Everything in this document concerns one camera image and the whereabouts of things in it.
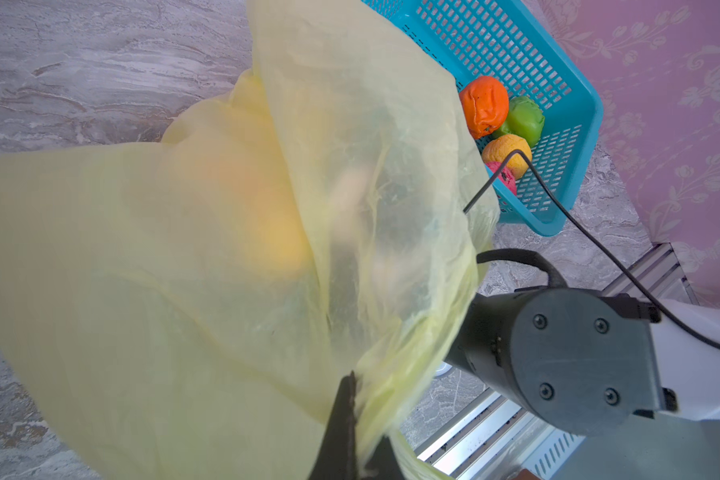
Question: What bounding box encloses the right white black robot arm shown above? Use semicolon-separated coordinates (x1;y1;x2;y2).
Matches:
446;288;720;436

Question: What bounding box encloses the pink dragon fruit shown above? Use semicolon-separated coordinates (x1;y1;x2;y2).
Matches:
486;161;517;195

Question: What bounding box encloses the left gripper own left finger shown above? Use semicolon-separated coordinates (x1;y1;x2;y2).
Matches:
308;372;358;480

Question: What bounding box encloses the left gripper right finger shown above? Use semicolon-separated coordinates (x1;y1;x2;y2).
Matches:
362;436;405;480

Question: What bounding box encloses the green fruit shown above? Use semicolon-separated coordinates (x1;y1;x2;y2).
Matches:
491;96;545;148

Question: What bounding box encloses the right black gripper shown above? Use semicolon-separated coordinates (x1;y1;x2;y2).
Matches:
445;288;666;436

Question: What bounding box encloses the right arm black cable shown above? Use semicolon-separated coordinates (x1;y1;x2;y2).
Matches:
463;148;720;358

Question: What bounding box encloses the yellow plastic bag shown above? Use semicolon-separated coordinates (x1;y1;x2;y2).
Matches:
0;1;500;479

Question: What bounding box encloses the teal plastic basket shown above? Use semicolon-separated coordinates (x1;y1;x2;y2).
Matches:
368;0;603;237

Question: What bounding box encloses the red orange persimmon fruit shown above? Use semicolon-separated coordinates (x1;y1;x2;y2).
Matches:
459;76;510;140

